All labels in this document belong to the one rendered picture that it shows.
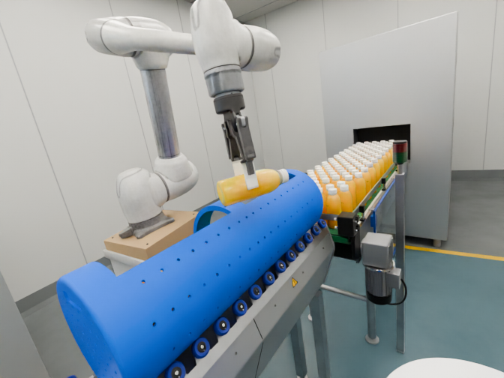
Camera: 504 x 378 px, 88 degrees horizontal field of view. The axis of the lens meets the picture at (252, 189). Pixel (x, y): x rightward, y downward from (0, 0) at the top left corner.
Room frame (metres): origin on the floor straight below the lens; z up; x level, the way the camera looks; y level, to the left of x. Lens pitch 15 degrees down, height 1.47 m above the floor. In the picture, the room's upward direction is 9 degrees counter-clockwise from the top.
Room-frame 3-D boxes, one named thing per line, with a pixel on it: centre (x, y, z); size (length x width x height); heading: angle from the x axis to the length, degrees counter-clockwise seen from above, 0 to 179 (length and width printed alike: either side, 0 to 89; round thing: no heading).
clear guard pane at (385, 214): (1.47, -0.82, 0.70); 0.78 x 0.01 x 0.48; 141
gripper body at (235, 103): (0.67, 0.02, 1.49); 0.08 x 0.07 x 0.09; 21
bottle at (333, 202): (1.17, -0.38, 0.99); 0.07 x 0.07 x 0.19
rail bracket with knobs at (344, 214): (1.06, -0.39, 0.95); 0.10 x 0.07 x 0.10; 51
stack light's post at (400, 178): (1.22, -0.73, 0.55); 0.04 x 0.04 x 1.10; 51
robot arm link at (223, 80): (0.68, 0.02, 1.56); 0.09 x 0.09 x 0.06
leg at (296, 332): (1.15, -0.11, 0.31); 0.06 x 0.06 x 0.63; 51
